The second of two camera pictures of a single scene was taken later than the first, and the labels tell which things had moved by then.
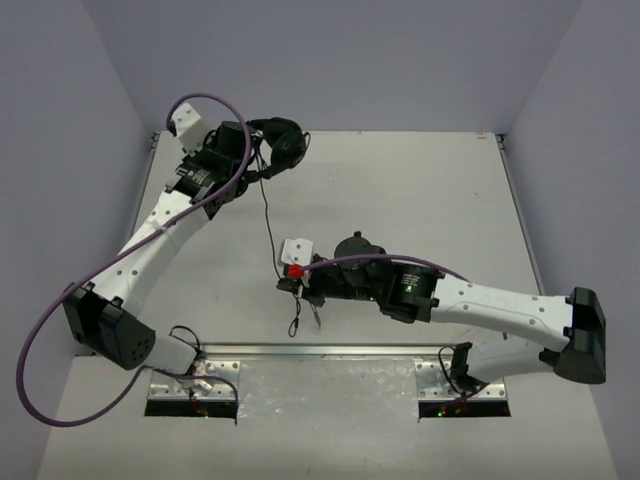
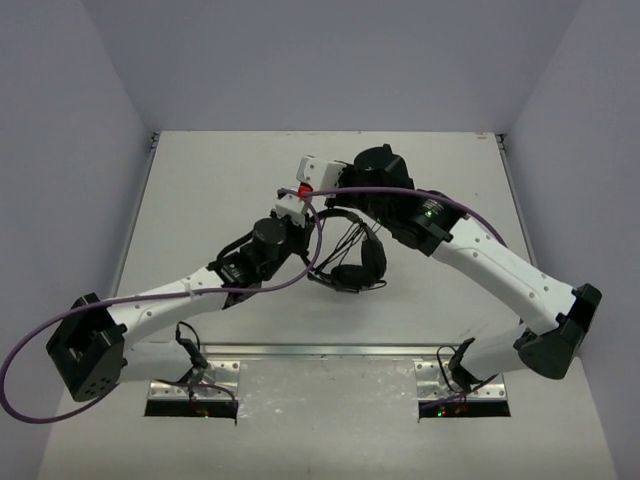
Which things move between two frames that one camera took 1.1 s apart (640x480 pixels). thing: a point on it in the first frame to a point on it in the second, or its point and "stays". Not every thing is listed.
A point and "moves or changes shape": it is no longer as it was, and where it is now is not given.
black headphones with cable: x=290 y=146 moves or changes shape
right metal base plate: x=433 y=383 stays
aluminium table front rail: x=476 y=350 stays
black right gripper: x=309 y=291 to x=346 y=174
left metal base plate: x=205 y=380 stays
